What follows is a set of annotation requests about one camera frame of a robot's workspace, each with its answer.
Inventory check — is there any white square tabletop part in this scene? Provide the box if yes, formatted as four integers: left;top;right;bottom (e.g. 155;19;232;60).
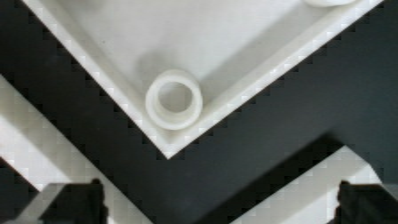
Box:
22;0;384;156

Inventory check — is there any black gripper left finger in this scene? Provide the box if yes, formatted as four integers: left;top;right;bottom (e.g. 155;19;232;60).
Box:
40;179;109;224

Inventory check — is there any white obstacle fence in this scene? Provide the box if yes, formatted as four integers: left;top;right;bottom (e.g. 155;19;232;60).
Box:
0;76;383;224

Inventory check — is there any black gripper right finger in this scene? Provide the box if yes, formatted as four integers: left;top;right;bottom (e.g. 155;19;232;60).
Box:
335;181;398;224

